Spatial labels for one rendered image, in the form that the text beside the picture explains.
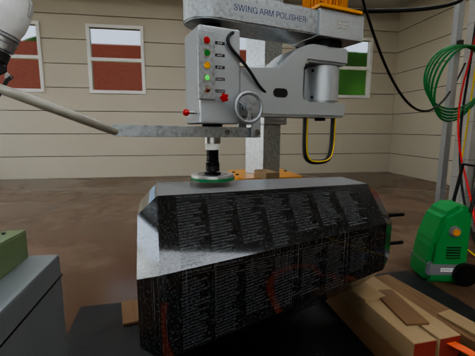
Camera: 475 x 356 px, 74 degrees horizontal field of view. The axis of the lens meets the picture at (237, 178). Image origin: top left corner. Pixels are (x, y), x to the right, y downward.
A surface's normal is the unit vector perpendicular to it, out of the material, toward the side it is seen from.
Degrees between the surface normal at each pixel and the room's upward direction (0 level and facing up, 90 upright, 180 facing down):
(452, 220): 90
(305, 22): 90
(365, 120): 90
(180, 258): 45
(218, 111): 90
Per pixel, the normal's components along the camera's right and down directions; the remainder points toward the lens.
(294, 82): 0.43, 0.15
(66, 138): 0.15, 0.15
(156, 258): -0.55, -0.40
